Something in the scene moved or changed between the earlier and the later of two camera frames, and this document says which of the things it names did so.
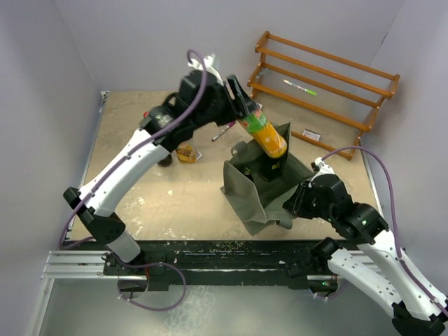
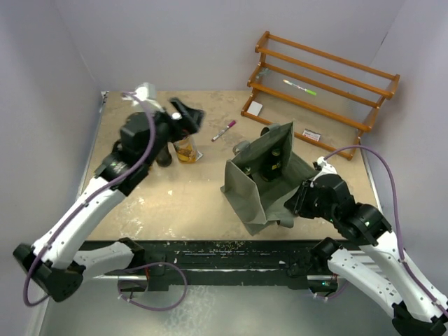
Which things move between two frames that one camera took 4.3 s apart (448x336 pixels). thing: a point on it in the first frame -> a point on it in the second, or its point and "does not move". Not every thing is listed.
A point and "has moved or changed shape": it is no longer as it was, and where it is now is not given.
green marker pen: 304,89 does not move
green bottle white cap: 264,134 has moved or changed shape
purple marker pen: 228,126 does not move
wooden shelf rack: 367,86 does not move
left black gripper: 237,107 -> 190,124
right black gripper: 295,204 does not move
